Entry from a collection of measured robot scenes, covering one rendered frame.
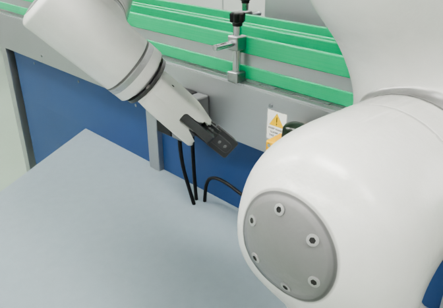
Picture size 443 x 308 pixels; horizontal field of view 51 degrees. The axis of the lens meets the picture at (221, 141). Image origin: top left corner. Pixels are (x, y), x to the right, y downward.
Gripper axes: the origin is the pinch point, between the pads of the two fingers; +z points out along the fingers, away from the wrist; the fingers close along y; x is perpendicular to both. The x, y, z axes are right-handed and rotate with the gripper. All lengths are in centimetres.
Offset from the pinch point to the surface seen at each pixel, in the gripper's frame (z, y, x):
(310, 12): 15, -39, 31
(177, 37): -4.6, -37.5, 6.0
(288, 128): 9.2, -3.0, 8.2
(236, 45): -1.0, -18.9, 12.7
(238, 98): 6.9, -19.4, 5.7
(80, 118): 2, -78, -34
